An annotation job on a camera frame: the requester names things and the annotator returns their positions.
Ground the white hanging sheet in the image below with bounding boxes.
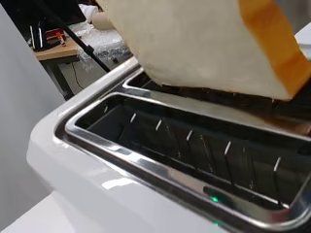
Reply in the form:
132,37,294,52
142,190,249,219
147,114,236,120
0,4,67,231

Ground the steel toaster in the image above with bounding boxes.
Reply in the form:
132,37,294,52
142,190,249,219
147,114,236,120
26,56,311,233

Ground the wooden desk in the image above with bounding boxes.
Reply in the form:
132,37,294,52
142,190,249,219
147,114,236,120
33,36,86,100

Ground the toast slice with orange crust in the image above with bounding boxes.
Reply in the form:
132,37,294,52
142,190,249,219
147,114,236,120
96,0,311,102

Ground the black device with red parts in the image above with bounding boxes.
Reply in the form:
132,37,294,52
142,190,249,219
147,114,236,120
28,19,68,52

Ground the clear bubble wrap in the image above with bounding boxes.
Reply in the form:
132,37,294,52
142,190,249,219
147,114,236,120
69,20,133,70

